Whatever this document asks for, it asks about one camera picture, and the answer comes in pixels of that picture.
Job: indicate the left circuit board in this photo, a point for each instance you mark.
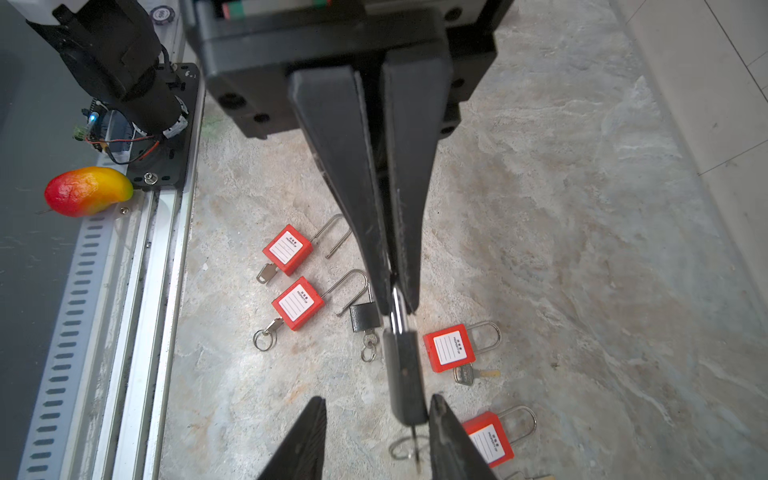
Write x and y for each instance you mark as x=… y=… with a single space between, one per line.
x=110 y=133

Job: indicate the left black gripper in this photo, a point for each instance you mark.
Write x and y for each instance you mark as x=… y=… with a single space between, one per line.
x=248 y=49

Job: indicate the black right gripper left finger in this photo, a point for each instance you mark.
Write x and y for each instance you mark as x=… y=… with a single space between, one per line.
x=301 y=454

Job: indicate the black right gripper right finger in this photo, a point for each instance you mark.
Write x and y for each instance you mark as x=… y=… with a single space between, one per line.
x=453 y=456

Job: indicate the round black badge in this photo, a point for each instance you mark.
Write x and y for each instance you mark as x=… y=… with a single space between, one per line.
x=162 y=15

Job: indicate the yellow red mango toy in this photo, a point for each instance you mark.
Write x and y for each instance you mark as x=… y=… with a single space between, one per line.
x=87 y=191

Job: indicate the silver safety key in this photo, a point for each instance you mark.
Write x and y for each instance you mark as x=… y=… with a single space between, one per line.
x=521 y=476
x=467 y=375

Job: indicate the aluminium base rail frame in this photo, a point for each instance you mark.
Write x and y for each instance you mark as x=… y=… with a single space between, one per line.
x=101 y=405

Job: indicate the red padlock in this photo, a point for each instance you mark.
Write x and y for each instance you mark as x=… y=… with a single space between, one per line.
x=488 y=435
x=299 y=303
x=453 y=347
x=290 y=248

